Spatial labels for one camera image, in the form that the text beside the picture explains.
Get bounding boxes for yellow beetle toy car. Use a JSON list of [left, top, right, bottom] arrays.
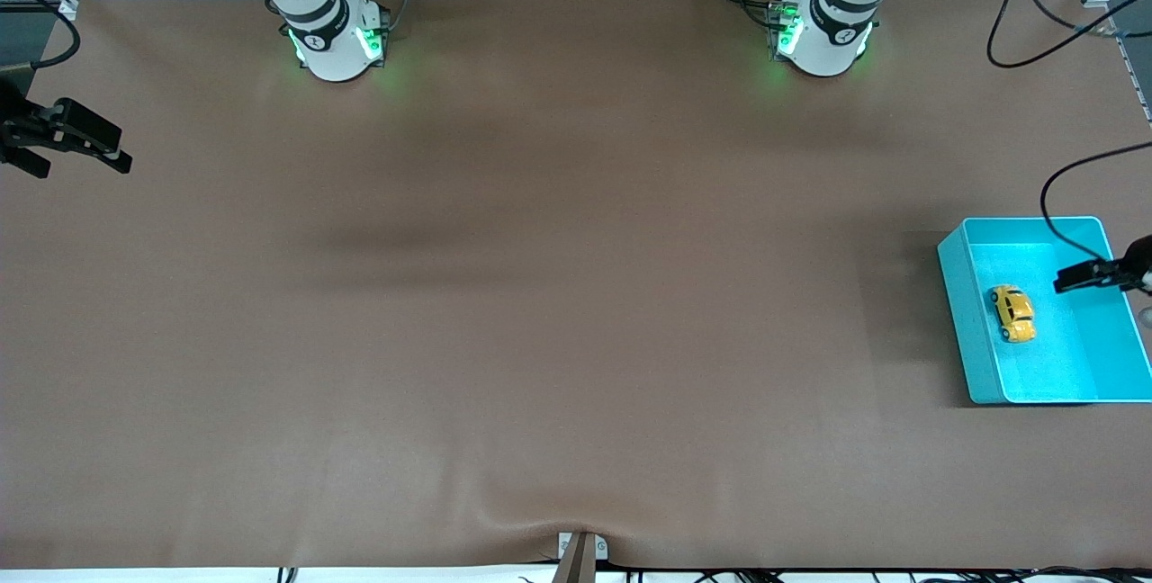
[[990, 285, 1037, 344]]

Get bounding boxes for turquoise plastic bin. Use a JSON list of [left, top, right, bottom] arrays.
[[937, 217, 1152, 406]]

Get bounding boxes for brown table mat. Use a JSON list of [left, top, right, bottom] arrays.
[[0, 0, 1152, 570]]

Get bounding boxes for metal table edge clamp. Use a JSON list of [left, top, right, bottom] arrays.
[[556, 531, 610, 583]]

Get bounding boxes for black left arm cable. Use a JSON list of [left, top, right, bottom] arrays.
[[986, 0, 1152, 265]]

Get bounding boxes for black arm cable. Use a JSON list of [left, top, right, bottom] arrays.
[[0, 0, 82, 76], [986, 0, 1152, 265]]

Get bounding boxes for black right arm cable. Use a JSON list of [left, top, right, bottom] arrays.
[[0, 0, 82, 76]]

